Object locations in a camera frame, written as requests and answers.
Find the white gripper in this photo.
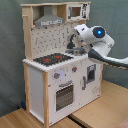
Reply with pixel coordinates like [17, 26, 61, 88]
[74, 24, 89, 42]

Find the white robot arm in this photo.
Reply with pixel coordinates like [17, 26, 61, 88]
[74, 24, 128, 69]

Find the wooden toy kitchen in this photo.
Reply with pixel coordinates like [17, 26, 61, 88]
[22, 2, 102, 127]

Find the black toy faucet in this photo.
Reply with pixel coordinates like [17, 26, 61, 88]
[67, 34, 77, 49]

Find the toy microwave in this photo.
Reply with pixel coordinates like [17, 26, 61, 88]
[67, 4, 89, 20]

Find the grey toy sink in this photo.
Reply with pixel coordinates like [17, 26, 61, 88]
[66, 47, 89, 56]

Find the grey range hood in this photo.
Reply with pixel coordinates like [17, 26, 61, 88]
[35, 5, 64, 27]

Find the right red stove knob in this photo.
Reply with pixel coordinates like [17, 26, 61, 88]
[71, 65, 79, 73]

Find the red stove knob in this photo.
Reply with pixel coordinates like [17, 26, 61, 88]
[54, 73, 60, 79]
[71, 65, 79, 73]

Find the grey ice dispenser panel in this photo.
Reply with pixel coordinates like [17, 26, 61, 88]
[87, 65, 96, 83]

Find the black toy stovetop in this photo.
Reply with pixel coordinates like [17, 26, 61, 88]
[34, 53, 71, 66]

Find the left red stove knob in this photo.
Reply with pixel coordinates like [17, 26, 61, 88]
[54, 73, 60, 79]

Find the toy oven door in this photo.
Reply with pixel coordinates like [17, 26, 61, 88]
[56, 80, 74, 111]

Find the grey cabinet door handle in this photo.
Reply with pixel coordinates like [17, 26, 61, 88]
[82, 76, 86, 90]

